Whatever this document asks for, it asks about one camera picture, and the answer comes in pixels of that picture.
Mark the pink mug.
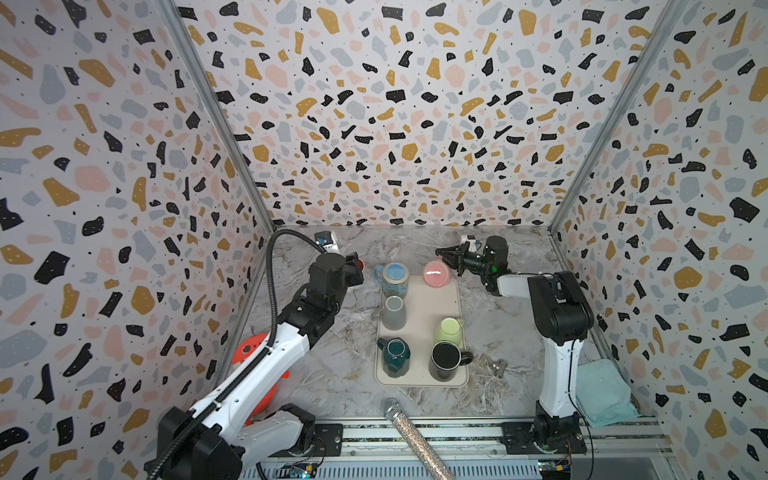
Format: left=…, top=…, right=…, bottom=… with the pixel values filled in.
left=422, top=259, right=452, bottom=288

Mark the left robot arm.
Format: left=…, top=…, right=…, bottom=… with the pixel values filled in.
left=145, top=252, right=364, bottom=479

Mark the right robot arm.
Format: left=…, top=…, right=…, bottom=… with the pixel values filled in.
left=435, top=236, right=594, bottom=453

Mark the blue glazed mug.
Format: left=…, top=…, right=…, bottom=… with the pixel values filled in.
left=373, top=262, right=409, bottom=298

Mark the light green mug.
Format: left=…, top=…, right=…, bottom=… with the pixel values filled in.
left=433, top=317, right=464, bottom=348

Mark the dark green mug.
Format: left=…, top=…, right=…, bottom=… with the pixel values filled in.
left=377, top=337, right=411, bottom=378

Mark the black mug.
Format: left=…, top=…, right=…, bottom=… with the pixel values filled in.
left=429, top=341, right=474, bottom=382

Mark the beige rectangular tray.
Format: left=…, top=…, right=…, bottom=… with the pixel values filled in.
left=372, top=276, right=469, bottom=388

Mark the grey frosted cup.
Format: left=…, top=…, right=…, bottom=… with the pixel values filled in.
left=380, top=295, right=407, bottom=331

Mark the small clear glass piece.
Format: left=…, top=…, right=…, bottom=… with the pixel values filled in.
left=488, top=359, right=507, bottom=379

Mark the red shark plush toy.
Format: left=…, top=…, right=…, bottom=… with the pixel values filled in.
left=231, top=333, right=290, bottom=426

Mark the glitter filled tube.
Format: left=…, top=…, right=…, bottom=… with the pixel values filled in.
left=383, top=398, right=455, bottom=480

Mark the teal folded cloth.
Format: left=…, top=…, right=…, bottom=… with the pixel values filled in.
left=576, top=359, right=639, bottom=428

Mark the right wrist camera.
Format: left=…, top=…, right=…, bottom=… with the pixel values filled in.
left=460, top=235, right=482, bottom=253

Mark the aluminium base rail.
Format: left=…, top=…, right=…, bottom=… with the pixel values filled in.
left=161, top=417, right=679, bottom=480

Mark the aluminium corner post right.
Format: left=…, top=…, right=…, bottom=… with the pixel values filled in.
left=548, top=0, right=686, bottom=237

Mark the aluminium corner post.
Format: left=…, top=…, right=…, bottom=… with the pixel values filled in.
left=548, top=0, right=686, bottom=237
left=157, top=0, right=277, bottom=235

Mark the aluminium corner post left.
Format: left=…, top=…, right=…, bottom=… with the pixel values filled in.
left=157, top=0, right=277, bottom=235

